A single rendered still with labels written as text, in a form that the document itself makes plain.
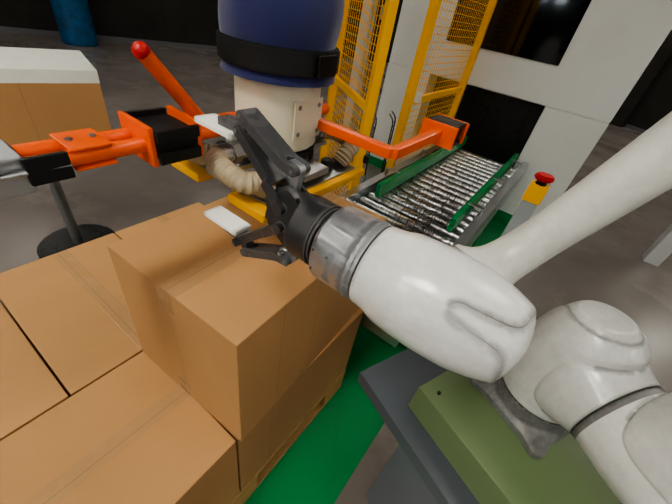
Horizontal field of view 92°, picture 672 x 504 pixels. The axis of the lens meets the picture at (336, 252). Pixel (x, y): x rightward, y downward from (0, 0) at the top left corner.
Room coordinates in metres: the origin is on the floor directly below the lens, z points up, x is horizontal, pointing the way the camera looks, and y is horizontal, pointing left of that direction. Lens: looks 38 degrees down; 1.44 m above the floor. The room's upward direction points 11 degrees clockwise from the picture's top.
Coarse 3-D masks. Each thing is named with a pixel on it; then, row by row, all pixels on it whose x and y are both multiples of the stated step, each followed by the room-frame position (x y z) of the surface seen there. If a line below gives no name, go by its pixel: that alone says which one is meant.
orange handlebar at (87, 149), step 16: (320, 128) 0.68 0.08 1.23; (336, 128) 0.66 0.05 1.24; (16, 144) 0.35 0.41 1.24; (32, 144) 0.36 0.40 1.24; (48, 144) 0.37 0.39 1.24; (64, 144) 0.36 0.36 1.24; (80, 144) 0.37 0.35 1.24; (96, 144) 0.38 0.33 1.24; (112, 144) 0.40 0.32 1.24; (128, 144) 0.42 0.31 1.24; (144, 144) 0.43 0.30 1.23; (368, 144) 0.62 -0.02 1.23; (384, 144) 0.62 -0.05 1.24; (400, 144) 0.63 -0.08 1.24; (416, 144) 0.67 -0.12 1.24; (80, 160) 0.36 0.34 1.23; (96, 160) 0.38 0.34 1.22; (112, 160) 0.39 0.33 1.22
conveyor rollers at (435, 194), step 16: (448, 160) 2.68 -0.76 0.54; (464, 160) 2.73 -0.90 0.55; (480, 160) 2.83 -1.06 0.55; (416, 176) 2.23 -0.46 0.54; (432, 176) 2.27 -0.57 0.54; (448, 176) 2.32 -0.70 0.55; (464, 176) 2.42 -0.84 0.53; (480, 176) 2.46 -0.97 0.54; (400, 192) 1.90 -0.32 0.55; (416, 192) 1.95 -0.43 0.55; (432, 192) 1.99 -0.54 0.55; (448, 192) 2.04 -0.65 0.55; (464, 192) 2.14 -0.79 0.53; (496, 192) 2.22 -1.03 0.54; (368, 208) 1.61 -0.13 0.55; (384, 208) 1.65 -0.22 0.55; (400, 208) 1.69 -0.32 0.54; (416, 208) 1.74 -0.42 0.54; (432, 208) 1.78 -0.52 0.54; (448, 208) 1.83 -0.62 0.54; (400, 224) 1.51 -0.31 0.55; (416, 224) 1.55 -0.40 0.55; (432, 224) 1.59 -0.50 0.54; (464, 224) 1.68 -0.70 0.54; (448, 240) 1.45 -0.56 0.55
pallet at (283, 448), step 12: (336, 384) 0.80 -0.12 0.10; (324, 396) 0.73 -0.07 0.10; (312, 408) 0.65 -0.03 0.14; (300, 432) 0.60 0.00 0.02; (288, 444) 0.55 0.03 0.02; (276, 456) 0.50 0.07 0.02; (264, 468) 0.45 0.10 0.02; (252, 480) 0.37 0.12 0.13; (240, 492) 0.33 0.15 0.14; (252, 492) 0.37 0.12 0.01
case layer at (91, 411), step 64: (64, 256) 0.82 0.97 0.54; (0, 320) 0.52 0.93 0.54; (64, 320) 0.56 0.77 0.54; (128, 320) 0.61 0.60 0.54; (0, 384) 0.35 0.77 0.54; (64, 384) 0.38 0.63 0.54; (128, 384) 0.41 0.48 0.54; (320, 384) 0.67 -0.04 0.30; (0, 448) 0.22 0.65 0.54; (64, 448) 0.25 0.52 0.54; (128, 448) 0.27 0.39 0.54; (192, 448) 0.30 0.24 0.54; (256, 448) 0.39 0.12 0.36
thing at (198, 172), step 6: (180, 162) 0.62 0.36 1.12; (186, 162) 0.62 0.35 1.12; (192, 162) 0.63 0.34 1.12; (180, 168) 0.61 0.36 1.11; (186, 168) 0.60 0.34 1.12; (192, 168) 0.60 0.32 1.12; (198, 168) 0.61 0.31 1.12; (204, 168) 0.61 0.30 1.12; (186, 174) 0.60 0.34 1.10; (192, 174) 0.59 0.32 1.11; (198, 174) 0.58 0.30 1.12; (204, 174) 0.59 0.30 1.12; (198, 180) 0.58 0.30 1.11; (204, 180) 0.59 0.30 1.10
